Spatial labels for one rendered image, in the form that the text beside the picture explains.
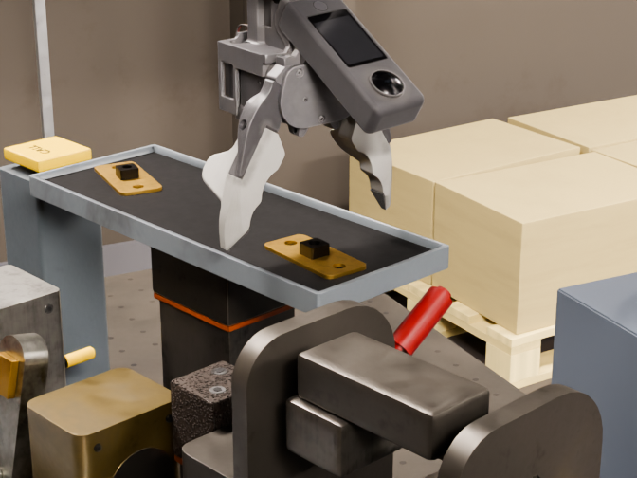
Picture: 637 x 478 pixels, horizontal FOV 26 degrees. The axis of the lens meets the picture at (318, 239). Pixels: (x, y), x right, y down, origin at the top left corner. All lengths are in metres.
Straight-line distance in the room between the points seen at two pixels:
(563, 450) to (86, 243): 0.66
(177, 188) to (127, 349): 0.81
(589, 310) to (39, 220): 0.51
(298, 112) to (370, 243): 0.14
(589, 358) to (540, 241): 2.21
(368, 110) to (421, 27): 3.36
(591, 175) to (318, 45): 2.73
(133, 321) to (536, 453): 1.36
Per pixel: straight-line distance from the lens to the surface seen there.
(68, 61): 3.85
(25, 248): 1.34
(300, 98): 0.98
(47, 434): 1.00
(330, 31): 0.96
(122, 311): 2.11
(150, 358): 1.95
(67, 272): 1.33
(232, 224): 0.98
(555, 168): 3.70
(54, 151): 1.32
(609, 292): 1.15
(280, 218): 1.12
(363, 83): 0.93
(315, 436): 0.82
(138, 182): 1.20
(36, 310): 1.12
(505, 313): 3.40
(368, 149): 1.03
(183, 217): 1.12
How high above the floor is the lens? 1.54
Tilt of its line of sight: 21 degrees down
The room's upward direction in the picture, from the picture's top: straight up
